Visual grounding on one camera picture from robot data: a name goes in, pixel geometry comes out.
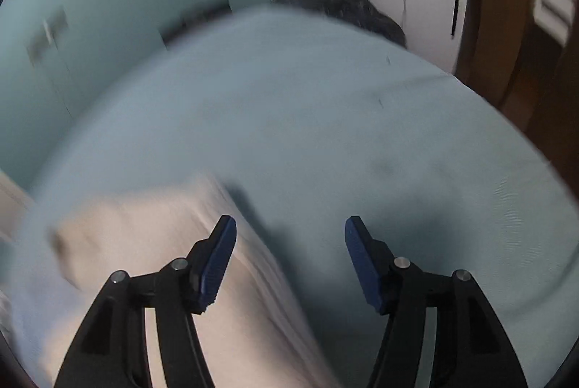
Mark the wall power strip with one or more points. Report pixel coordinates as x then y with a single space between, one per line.
47 37

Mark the black flat box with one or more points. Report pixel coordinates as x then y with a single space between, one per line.
192 19

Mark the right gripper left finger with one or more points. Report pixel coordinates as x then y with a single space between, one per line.
109 348

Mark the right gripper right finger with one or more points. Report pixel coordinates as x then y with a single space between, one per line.
472 348

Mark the light blue bed sheet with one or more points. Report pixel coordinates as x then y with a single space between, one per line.
308 121

